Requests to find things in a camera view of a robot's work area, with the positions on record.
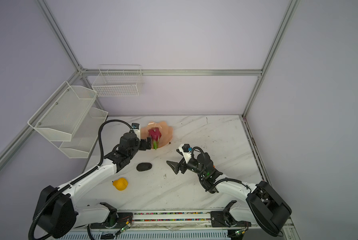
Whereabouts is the magenta dragon fruit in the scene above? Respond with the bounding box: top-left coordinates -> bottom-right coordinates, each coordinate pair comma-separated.
148,127 -> 162,150

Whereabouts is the dark avocado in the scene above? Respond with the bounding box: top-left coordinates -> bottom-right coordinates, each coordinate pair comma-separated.
136,163 -> 153,172

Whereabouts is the yellow lemon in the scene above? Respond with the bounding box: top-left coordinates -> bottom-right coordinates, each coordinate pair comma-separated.
113,178 -> 129,191

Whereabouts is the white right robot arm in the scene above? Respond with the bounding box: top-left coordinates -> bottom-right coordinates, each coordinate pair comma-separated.
167,153 -> 292,237

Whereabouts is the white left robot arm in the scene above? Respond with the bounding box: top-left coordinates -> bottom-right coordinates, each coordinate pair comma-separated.
28,120 -> 153,240

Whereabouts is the peach wavy fruit bowl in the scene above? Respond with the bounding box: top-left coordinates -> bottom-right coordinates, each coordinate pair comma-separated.
141,121 -> 174,150

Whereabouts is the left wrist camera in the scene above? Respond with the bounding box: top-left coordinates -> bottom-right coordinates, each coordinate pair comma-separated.
131,123 -> 141,139

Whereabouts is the base rail with cables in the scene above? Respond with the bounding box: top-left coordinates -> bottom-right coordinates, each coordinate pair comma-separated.
46,209 -> 297,240

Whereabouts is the white wire wall basket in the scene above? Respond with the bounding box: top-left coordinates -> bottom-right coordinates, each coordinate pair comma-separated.
92,65 -> 144,97

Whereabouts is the white mesh wall shelf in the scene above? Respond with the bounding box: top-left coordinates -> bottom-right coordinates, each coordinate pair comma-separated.
28,82 -> 108,159

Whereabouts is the aluminium frame post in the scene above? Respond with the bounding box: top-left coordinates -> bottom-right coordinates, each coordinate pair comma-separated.
229,1 -> 299,114

